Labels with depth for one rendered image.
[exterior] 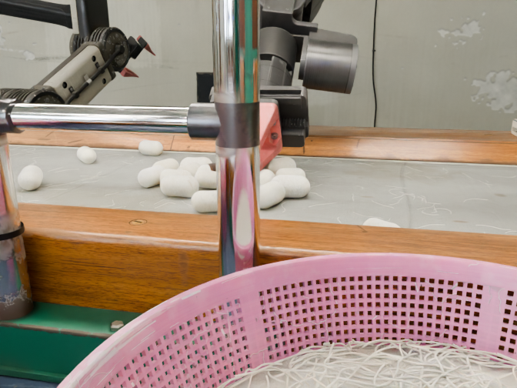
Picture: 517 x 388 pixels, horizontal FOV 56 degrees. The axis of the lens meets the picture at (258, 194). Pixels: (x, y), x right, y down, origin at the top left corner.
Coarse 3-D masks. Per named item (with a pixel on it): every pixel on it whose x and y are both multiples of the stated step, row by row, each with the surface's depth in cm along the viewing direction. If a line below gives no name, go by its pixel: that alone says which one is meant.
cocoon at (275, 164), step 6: (270, 162) 52; (276, 162) 51; (282, 162) 52; (288, 162) 52; (294, 162) 53; (264, 168) 52; (270, 168) 51; (276, 168) 51; (282, 168) 52; (288, 168) 52
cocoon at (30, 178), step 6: (24, 168) 49; (30, 168) 48; (36, 168) 49; (24, 174) 47; (30, 174) 47; (36, 174) 48; (42, 174) 50; (18, 180) 47; (24, 180) 47; (30, 180) 47; (36, 180) 47; (24, 186) 47; (30, 186) 47; (36, 186) 48
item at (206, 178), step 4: (196, 172) 48; (200, 172) 47; (204, 172) 47; (208, 172) 47; (212, 172) 48; (196, 176) 47; (200, 176) 47; (204, 176) 47; (208, 176) 47; (212, 176) 47; (200, 180) 47; (204, 180) 47; (208, 180) 47; (212, 180) 47; (200, 184) 47; (204, 184) 47; (208, 184) 47; (212, 184) 48; (212, 188) 48; (216, 188) 48
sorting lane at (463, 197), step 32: (32, 160) 61; (64, 160) 61; (96, 160) 61; (128, 160) 61; (160, 160) 61; (320, 160) 61; (352, 160) 61; (384, 160) 60; (32, 192) 47; (64, 192) 47; (96, 192) 47; (128, 192) 47; (160, 192) 47; (320, 192) 47; (352, 192) 47; (384, 192) 47; (416, 192) 47; (448, 192) 47; (480, 192) 47; (512, 192) 47; (352, 224) 39; (416, 224) 39; (448, 224) 39; (480, 224) 39; (512, 224) 39
